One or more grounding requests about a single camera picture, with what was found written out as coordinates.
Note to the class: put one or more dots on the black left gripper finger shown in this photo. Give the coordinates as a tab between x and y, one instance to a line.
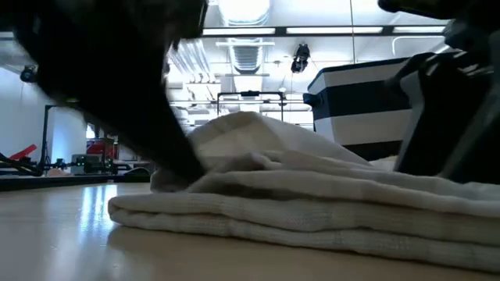
164	148

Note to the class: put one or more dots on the white checked towel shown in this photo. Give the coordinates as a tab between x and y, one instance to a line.
293	210

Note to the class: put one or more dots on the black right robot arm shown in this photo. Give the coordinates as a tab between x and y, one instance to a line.
461	15

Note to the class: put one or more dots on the red background equipment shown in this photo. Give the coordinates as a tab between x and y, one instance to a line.
99	148

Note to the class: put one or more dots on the navy white striped fabric basket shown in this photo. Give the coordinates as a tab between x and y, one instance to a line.
359	101

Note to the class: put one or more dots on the black ceiling-mounted camera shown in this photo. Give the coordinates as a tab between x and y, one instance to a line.
27	74
301	58

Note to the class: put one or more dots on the black background workstation frame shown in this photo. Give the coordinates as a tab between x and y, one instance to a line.
250	93
45	136

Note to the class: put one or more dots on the black overhead frame bar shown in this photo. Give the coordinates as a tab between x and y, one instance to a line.
332	30

